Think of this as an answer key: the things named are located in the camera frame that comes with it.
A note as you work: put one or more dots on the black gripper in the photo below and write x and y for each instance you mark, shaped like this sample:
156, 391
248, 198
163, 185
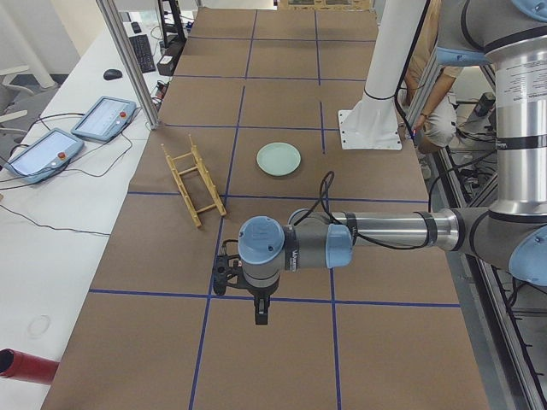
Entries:
261, 294

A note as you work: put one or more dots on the pale green plate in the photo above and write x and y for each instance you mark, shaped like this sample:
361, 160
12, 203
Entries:
278, 159

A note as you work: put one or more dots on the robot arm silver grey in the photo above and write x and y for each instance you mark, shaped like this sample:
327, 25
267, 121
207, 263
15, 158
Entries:
509, 234

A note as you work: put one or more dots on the wooden dish rack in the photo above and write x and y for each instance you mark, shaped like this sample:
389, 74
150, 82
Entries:
194, 183

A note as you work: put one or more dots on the brown paper table cover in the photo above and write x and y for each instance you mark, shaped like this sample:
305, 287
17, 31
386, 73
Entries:
384, 332

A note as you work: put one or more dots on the teach pendant far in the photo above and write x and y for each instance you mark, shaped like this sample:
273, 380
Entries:
105, 119

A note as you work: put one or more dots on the teach pendant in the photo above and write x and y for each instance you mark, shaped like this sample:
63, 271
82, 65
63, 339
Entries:
46, 156
105, 119

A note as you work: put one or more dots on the seated person beige clothes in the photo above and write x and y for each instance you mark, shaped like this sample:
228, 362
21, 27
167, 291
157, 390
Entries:
437, 119

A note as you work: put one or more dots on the red cylinder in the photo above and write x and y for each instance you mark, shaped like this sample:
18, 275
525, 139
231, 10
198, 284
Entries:
27, 367

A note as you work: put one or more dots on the teach pendant near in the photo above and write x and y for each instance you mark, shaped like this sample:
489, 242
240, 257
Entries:
46, 156

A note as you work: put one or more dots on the black computer mouse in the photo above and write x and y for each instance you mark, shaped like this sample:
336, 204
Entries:
111, 74

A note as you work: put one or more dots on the black keyboard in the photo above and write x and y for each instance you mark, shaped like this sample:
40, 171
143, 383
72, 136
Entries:
141, 48

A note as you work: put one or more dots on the white pedestal column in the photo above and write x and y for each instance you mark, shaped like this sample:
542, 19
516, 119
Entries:
372, 123

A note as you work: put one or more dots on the aluminium frame post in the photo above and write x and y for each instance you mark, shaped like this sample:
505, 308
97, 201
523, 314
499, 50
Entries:
122, 43

